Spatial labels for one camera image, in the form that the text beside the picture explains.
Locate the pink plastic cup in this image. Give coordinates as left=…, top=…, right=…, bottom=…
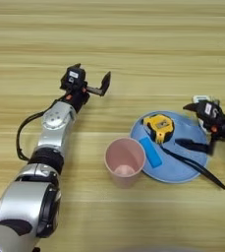
left=104, top=137, right=146, bottom=189

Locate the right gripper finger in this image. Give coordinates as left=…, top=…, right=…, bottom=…
left=182, top=101, right=201, bottom=112
left=174, top=137, right=215, bottom=156

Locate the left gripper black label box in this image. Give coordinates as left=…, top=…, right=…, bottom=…
left=59, top=66, right=86, bottom=93

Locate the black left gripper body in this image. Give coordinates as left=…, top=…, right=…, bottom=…
left=63, top=87, right=90, bottom=113

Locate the light blue round plate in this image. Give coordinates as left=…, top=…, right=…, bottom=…
left=130, top=110, right=210, bottom=184

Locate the white remote control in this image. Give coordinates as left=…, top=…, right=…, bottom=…
left=192, top=94, right=220, bottom=132

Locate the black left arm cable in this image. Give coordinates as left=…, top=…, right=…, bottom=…
left=16, top=99, right=61, bottom=161

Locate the yellow black tape measure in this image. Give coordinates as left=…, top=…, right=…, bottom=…
left=141, top=113, right=225, bottom=190

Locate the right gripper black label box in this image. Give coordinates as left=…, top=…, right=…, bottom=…
left=197, top=99, right=225, bottom=127

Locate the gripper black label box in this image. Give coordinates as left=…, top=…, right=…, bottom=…
left=59, top=66, right=86, bottom=93
left=197, top=99, right=225, bottom=127

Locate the small blue rectangular block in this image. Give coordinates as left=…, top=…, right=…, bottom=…
left=139, top=136, right=163, bottom=169

